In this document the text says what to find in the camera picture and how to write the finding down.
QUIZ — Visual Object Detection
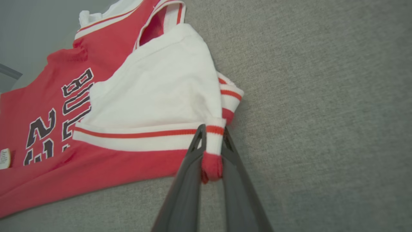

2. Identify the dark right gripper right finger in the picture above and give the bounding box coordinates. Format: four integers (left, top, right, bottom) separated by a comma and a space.
221, 127, 274, 232

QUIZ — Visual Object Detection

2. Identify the grey metal frame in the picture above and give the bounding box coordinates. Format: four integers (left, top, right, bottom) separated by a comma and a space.
0, 63, 23, 82

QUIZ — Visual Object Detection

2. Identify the red white basketball jersey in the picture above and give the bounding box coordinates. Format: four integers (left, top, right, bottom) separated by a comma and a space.
0, 0, 244, 220

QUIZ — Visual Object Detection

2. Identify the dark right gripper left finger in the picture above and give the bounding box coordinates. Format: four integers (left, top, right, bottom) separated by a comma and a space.
151, 124, 207, 232

